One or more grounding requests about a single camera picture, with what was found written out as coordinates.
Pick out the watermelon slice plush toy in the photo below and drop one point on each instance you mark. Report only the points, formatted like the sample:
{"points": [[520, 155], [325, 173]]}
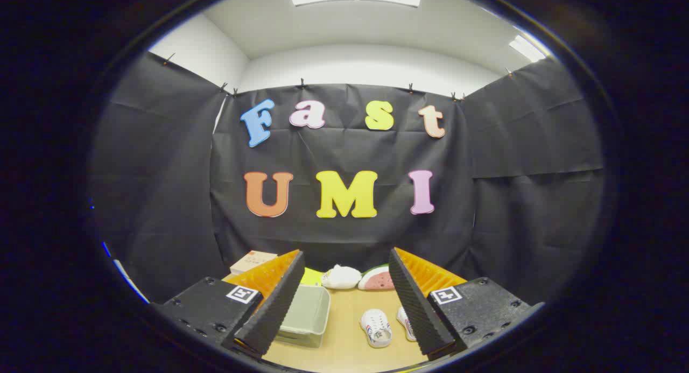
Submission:
{"points": [[378, 280]]}

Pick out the pale fabric storage box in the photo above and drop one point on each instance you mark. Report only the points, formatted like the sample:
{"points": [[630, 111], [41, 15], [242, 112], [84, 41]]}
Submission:
{"points": [[307, 314]]}

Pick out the white plush toy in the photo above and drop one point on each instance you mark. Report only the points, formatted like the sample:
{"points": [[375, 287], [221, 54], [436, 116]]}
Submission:
{"points": [[341, 277]]}

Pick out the white canvas shoe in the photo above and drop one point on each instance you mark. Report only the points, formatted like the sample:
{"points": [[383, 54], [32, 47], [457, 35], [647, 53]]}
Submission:
{"points": [[375, 327], [405, 322]]}

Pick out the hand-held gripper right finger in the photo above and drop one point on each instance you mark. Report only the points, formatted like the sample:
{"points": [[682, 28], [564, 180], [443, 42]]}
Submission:
{"points": [[417, 308]]}

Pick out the yellow book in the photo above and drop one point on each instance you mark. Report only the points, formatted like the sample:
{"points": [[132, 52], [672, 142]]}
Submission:
{"points": [[311, 278]]}

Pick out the beige book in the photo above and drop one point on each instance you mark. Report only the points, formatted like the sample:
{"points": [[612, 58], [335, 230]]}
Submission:
{"points": [[253, 261]]}

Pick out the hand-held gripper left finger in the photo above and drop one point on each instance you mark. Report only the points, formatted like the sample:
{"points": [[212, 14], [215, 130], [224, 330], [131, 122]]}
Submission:
{"points": [[274, 303]]}

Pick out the row of small black clips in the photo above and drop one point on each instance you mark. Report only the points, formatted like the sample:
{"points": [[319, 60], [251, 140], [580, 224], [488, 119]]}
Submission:
{"points": [[302, 83]]}

